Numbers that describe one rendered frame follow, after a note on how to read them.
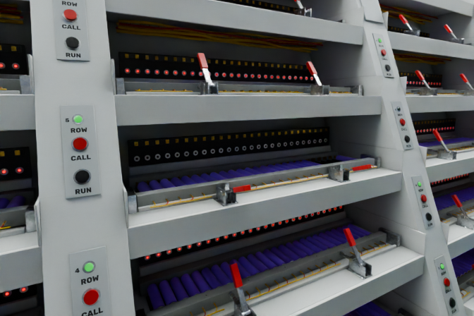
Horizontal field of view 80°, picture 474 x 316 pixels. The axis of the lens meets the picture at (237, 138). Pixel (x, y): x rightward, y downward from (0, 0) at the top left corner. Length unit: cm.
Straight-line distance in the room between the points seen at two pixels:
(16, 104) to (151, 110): 17
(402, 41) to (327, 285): 69
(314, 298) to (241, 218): 20
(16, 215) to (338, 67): 78
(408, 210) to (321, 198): 26
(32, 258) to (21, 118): 17
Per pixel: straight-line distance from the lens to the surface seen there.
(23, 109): 45
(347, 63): 86
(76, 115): 43
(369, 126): 80
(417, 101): 92
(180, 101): 47
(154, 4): 55
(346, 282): 64
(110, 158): 42
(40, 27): 49
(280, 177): 57
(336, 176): 63
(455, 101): 109
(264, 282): 58
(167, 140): 60
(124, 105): 45
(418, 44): 104
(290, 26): 67
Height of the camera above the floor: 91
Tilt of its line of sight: 10 degrees up
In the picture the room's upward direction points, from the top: 10 degrees counter-clockwise
